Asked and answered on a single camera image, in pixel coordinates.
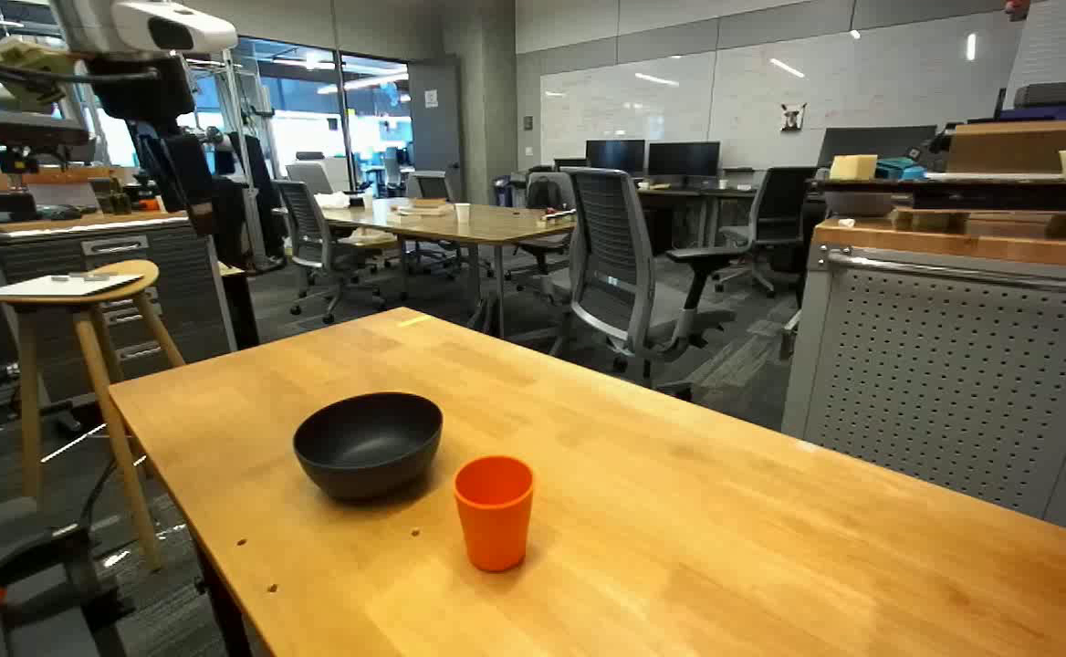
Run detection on orange plastic cup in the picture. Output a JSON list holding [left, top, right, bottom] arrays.
[[454, 452, 537, 578]]

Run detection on black bowl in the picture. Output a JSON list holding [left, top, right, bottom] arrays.
[[291, 392, 445, 505]]

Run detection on gray mesh office chair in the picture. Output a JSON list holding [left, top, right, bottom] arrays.
[[563, 165, 757, 386]]

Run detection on wooden conference table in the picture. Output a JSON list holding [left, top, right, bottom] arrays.
[[310, 193, 579, 340]]

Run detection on black office chair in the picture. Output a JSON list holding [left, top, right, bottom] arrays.
[[716, 165, 821, 299]]

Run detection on gray cabinet with labels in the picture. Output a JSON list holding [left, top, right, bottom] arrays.
[[0, 213, 241, 404]]

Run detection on small light wooden block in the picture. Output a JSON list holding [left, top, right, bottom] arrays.
[[826, 151, 879, 187]]

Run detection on perforated gray metal cabinet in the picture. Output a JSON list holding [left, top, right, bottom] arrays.
[[781, 216, 1066, 532]]

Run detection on round wooden stool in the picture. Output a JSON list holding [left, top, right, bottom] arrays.
[[0, 256, 191, 571]]

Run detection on white paper sheet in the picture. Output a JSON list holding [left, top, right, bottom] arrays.
[[0, 266, 146, 307]]

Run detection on wooden box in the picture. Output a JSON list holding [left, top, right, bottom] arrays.
[[944, 116, 1066, 176]]

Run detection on wall whiteboard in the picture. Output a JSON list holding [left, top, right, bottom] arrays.
[[537, 11, 1028, 176]]

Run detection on wooden pallet frame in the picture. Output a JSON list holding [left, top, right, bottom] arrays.
[[886, 202, 1066, 245]]

